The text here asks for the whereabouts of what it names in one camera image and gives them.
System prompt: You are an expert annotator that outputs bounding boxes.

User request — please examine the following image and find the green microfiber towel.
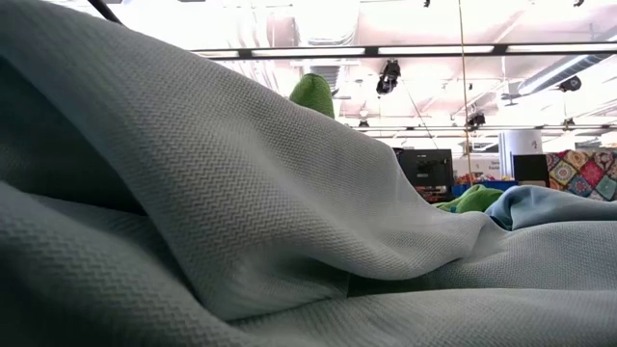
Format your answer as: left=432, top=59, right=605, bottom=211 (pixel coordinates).
left=288, top=72, right=336, bottom=120
left=432, top=183, right=505, bottom=214

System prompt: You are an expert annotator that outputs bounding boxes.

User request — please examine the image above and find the light blue microfiber towel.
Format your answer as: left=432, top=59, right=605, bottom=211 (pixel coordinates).
left=484, top=185, right=617, bottom=231
left=0, top=0, right=617, bottom=347

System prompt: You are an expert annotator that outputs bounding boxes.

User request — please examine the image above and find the black computer monitor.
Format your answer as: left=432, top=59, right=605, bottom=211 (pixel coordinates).
left=392, top=147, right=455, bottom=190

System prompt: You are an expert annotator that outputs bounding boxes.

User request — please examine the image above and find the thin black overhead bar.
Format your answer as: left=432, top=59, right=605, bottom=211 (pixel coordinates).
left=351, top=123, right=617, bottom=133

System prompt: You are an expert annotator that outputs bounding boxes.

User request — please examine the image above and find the blue plastic bin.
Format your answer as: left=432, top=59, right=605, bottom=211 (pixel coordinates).
left=451, top=179, right=520, bottom=198

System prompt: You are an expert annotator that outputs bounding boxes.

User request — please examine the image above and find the white cylindrical column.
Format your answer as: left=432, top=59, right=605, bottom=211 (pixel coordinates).
left=498, top=128, right=545, bottom=180

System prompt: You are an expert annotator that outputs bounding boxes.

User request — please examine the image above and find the black square box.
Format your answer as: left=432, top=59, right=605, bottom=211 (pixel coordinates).
left=512, top=153, right=550, bottom=188

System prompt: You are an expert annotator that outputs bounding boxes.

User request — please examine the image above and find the colourful patchwork quilt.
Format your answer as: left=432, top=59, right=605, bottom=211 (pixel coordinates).
left=545, top=149, right=617, bottom=202

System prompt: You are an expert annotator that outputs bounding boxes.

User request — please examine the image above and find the black overhead rig camera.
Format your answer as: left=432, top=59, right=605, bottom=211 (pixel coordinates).
left=375, top=58, right=402, bottom=96

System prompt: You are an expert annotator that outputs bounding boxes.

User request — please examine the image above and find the thin yellowish hanging cord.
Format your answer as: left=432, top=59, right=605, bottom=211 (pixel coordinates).
left=456, top=0, right=472, bottom=187

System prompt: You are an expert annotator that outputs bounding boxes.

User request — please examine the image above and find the black overhead frame bar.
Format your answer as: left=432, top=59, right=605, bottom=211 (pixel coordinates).
left=190, top=41, right=617, bottom=62

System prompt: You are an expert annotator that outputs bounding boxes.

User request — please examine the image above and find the black aluminium table frame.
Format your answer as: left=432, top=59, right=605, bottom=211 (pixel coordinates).
left=86, top=0, right=124, bottom=25

